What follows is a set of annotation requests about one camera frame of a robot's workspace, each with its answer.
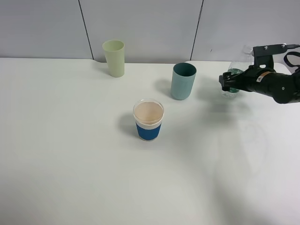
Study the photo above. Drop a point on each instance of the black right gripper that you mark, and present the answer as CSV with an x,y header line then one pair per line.
x,y
254,79

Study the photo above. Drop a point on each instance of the clear water bottle green label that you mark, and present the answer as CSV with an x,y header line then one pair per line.
x,y
240,63

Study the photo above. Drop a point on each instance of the glass cup with blue sleeve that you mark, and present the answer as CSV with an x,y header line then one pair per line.
x,y
148,115

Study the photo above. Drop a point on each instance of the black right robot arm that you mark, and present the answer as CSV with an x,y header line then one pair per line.
x,y
284,89

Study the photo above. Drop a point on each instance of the teal plastic cup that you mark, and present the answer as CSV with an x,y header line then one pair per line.
x,y
183,76

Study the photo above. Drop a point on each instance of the pale green plastic cup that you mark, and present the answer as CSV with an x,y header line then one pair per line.
x,y
115,57

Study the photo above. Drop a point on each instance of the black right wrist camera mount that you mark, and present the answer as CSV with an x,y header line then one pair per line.
x,y
263,55

